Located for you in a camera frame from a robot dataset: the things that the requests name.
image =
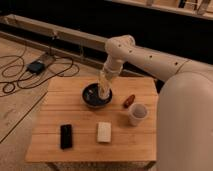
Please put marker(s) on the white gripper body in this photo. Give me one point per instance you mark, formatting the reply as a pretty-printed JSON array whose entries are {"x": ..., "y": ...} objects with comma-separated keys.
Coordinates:
[{"x": 104, "y": 84}]

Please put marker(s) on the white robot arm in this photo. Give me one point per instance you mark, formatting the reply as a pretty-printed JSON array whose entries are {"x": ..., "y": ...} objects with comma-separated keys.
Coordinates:
[{"x": 185, "y": 103}]

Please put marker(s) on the dark ceramic bowl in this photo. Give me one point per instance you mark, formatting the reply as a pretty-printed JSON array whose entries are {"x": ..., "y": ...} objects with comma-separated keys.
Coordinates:
[{"x": 91, "y": 97}]

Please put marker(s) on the small brown bottle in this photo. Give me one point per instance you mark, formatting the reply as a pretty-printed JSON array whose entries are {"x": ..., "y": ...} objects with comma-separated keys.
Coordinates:
[{"x": 129, "y": 101}]

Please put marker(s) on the long wooden beam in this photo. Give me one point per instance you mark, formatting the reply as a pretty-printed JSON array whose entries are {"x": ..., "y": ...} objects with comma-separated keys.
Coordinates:
[{"x": 66, "y": 36}]

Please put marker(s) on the white plastic cup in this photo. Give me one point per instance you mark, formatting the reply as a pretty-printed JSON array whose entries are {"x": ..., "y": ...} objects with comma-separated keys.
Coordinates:
[{"x": 137, "y": 112}]

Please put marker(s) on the wooden table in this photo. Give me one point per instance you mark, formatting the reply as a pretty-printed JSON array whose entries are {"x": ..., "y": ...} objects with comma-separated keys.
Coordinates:
[{"x": 64, "y": 105}]

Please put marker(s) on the white rectangular block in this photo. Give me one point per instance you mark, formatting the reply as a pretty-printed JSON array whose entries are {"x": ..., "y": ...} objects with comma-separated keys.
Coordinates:
[{"x": 104, "y": 132}]

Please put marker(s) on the black rectangular remote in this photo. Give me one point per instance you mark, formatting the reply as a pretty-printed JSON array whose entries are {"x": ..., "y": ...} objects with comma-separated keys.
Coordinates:
[{"x": 65, "y": 136}]

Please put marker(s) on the black power adapter box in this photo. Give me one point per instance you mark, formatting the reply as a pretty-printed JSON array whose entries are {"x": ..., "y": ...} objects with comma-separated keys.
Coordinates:
[{"x": 36, "y": 67}]

